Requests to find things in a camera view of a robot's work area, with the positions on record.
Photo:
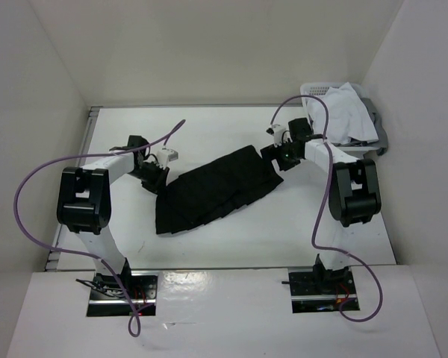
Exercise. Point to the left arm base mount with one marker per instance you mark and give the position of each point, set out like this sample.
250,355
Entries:
107,299

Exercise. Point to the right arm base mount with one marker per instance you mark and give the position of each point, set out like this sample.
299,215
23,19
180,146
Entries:
310,293

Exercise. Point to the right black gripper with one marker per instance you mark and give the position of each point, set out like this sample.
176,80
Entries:
272,152

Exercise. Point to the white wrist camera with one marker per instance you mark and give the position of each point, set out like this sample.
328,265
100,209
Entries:
278,133
165,156

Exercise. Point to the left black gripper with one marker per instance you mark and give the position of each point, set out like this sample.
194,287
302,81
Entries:
157,184

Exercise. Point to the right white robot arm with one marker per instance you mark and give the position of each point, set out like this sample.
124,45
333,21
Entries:
351,193

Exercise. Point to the grey skirt in basket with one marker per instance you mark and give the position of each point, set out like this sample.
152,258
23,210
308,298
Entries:
379,127

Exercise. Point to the white laundry basket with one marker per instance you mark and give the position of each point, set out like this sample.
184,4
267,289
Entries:
314,109

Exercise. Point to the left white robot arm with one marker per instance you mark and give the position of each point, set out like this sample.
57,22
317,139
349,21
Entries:
84,203

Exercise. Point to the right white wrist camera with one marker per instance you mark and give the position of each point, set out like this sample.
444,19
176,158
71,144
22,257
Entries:
278,133

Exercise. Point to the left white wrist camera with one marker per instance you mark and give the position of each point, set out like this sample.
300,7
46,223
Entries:
165,156

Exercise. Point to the white skirt in basket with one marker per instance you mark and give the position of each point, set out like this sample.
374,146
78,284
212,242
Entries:
344,100

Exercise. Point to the black pleated skirt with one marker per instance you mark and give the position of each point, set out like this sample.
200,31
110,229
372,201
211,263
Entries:
214,190

